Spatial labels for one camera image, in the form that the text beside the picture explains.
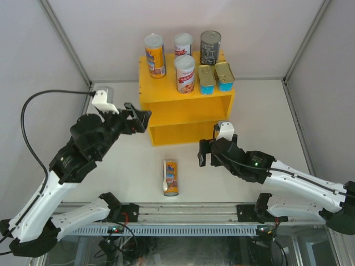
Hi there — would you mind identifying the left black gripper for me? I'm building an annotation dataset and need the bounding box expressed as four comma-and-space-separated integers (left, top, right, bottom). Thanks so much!
94, 102, 151, 159

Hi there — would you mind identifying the orange can with spoon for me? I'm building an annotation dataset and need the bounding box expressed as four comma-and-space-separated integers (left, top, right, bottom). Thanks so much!
163, 160, 179, 197

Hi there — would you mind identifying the red white labelled can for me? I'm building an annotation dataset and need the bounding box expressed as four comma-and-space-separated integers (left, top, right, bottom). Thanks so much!
174, 55, 195, 94

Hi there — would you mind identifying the gold rectangular tin blue label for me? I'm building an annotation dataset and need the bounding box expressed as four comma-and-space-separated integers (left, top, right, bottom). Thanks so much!
215, 62, 235, 92

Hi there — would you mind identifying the white lidded yellow can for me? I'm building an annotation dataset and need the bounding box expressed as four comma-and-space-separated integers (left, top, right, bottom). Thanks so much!
144, 34, 166, 79

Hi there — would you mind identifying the white lidded pink can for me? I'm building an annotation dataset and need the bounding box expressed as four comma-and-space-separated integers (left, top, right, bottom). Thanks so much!
174, 33, 193, 58

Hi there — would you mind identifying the black cylindrical can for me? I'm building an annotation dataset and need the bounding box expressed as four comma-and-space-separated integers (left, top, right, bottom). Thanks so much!
200, 30, 221, 65

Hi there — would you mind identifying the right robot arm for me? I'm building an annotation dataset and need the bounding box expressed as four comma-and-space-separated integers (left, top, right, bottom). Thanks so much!
197, 135, 354, 235

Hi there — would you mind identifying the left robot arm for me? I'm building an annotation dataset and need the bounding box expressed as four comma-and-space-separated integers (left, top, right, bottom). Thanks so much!
1, 103, 151, 258

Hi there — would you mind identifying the yellow wooden shelf cabinet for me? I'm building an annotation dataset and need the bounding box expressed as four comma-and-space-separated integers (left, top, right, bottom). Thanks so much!
139, 54, 235, 146

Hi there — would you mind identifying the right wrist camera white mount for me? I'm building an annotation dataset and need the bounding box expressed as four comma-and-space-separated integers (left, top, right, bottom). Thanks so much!
214, 120, 235, 141

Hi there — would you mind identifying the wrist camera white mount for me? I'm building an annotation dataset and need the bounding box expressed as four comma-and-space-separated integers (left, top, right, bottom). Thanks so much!
92, 86, 120, 115
214, 120, 235, 141

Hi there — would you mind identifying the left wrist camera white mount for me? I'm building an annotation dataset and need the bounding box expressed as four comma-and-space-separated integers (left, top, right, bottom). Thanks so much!
92, 86, 120, 115

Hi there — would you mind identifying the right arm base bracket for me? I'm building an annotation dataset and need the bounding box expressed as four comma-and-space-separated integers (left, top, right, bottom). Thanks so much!
236, 204, 288, 224

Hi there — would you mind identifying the aluminium mounting rail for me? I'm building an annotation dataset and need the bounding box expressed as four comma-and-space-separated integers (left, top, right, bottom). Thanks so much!
55, 201, 342, 224

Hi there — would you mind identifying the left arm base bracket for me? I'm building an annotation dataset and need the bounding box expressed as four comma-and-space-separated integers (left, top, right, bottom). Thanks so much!
106, 203, 139, 224

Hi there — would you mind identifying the left camera black cable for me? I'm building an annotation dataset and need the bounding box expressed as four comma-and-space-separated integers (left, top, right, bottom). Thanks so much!
0, 89, 95, 255

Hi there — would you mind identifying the grey slotted cable duct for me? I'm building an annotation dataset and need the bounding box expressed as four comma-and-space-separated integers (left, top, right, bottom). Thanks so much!
70, 224, 257, 237

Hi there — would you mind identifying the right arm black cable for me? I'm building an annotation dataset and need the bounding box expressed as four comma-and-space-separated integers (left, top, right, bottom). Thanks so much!
212, 124, 355, 197

